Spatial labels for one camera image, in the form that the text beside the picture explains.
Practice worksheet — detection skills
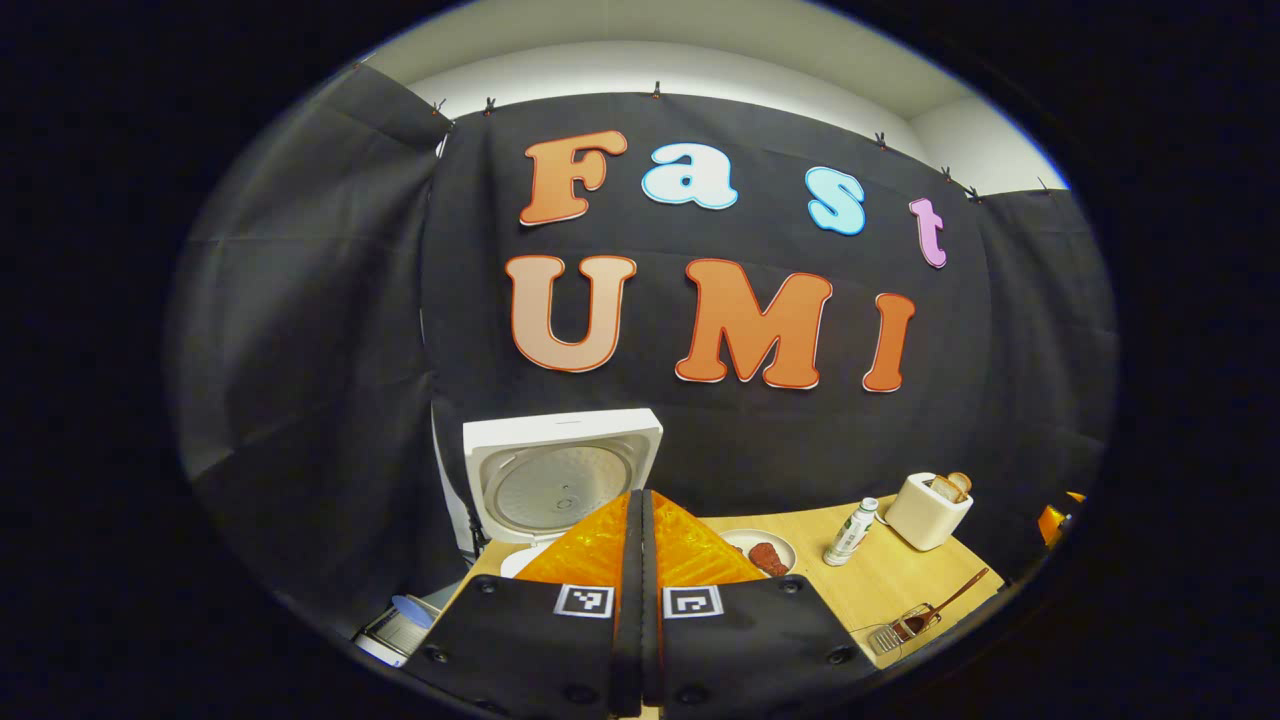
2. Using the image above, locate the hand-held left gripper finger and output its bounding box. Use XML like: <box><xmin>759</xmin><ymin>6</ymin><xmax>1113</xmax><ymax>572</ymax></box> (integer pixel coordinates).
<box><xmin>642</xmin><ymin>490</ymin><xmax>881</xmax><ymax>720</ymax></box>
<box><xmin>405</xmin><ymin>490</ymin><xmax>643</xmax><ymax>720</ymax></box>

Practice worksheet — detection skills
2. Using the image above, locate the brown wooden spoon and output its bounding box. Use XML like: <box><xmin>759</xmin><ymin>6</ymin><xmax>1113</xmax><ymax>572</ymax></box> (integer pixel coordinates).
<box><xmin>893</xmin><ymin>567</ymin><xmax>991</xmax><ymax>641</ymax></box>

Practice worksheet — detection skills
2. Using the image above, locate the white rice cooker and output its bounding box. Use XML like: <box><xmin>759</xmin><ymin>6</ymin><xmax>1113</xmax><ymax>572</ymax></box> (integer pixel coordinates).
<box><xmin>440</xmin><ymin>408</ymin><xmax>664</xmax><ymax>581</ymax></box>

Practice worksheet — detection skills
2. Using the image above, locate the white round plate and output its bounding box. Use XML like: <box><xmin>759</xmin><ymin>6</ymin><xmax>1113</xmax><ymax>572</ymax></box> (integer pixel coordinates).
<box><xmin>720</xmin><ymin>528</ymin><xmax>798</xmax><ymax>579</ymax></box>

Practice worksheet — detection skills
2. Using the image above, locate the white toaster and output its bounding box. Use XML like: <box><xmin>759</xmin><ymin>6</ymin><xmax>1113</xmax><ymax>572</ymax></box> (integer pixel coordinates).
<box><xmin>884</xmin><ymin>472</ymin><xmax>974</xmax><ymax>552</ymax></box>

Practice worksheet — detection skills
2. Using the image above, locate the white drink bottle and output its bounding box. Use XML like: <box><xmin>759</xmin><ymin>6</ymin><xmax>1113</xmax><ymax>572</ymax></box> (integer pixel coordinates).
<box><xmin>822</xmin><ymin>497</ymin><xmax>880</xmax><ymax>568</ymax></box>

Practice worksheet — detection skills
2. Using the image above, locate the white and blue object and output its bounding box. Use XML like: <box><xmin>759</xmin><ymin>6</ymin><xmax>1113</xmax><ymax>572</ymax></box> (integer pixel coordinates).
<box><xmin>355</xmin><ymin>594</ymin><xmax>441</xmax><ymax>668</ymax></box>

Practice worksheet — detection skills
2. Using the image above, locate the black backdrop cloth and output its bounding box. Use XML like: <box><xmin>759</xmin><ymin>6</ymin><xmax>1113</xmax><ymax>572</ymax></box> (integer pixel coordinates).
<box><xmin>170</xmin><ymin>65</ymin><xmax>1116</xmax><ymax>641</ymax></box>

